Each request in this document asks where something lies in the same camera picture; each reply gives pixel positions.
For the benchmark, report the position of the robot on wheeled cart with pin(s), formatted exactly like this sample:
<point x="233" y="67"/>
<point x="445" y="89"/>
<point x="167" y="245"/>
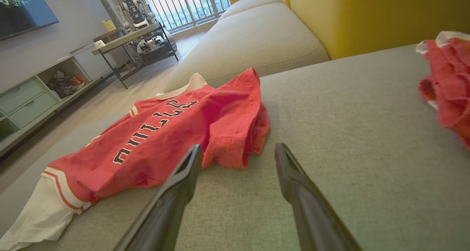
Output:
<point x="143" y="23"/>

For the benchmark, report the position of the large grey sofa seat cushion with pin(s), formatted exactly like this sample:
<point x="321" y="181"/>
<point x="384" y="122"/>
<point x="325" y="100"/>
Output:
<point x="367" y="140"/>

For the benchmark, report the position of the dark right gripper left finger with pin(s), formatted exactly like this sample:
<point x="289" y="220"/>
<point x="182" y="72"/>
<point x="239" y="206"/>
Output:
<point x="165" y="214"/>

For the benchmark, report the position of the clutter pile in cabinet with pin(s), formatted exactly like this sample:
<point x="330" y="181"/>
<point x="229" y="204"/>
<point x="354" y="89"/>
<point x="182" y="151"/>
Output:
<point x="66" y="83"/>

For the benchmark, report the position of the red jersey with white trim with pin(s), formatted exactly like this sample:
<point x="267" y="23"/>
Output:
<point x="165" y="140"/>

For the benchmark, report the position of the yellow container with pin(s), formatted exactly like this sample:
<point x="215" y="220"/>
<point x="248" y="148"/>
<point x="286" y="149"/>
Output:
<point x="109" y="25"/>

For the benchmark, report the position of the flat screen television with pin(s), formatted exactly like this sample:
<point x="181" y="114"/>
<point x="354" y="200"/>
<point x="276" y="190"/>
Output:
<point x="22" y="8"/>

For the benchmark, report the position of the red mesh shorts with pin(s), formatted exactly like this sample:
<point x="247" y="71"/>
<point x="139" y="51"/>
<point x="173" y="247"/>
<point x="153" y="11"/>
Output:
<point x="449" y="85"/>

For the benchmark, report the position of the yellow sofa backrest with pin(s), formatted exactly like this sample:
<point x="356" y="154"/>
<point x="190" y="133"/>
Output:
<point x="367" y="15"/>

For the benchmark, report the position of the balcony railing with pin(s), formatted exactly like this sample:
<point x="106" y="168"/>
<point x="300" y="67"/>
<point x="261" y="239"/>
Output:
<point x="187" y="4"/>

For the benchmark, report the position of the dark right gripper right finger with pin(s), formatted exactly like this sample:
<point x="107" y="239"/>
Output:
<point x="315" y="221"/>

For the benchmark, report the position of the white and green TV cabinet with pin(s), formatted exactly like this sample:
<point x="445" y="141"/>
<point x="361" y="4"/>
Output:
<point x="25" y="100"/>

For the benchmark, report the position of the grey table with black legs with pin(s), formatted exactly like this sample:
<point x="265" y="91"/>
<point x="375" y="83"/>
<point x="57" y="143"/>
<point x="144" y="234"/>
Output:
<point x="125" y="39"/>

